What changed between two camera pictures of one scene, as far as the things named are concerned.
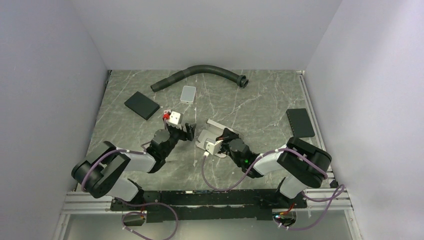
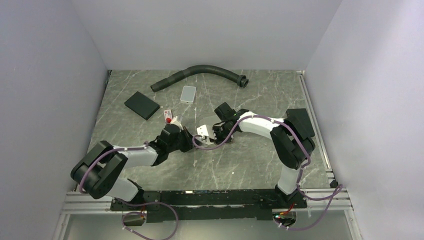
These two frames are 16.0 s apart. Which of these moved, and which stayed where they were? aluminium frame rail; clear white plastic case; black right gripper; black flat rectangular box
Moved: black right gripper
Stayed: black flat rectangular box; clear white plastic case; aluminium frame rail
